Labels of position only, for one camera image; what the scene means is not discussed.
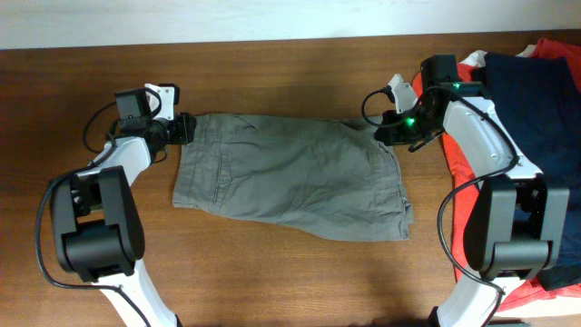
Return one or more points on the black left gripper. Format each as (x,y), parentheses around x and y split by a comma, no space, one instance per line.
(184,129)

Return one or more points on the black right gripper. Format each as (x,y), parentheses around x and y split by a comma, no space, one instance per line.
(384,132)

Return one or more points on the grey cargo shorts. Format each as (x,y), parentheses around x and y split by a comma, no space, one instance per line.
(325,177)

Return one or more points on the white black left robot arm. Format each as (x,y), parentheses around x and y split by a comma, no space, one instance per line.
(98,234)

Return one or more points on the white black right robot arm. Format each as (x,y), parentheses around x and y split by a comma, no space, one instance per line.
(514,229)

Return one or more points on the red t-shirt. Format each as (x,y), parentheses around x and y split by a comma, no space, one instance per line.
(531,298)

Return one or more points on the navy blue garment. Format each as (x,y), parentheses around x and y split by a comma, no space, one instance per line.
(538,102)

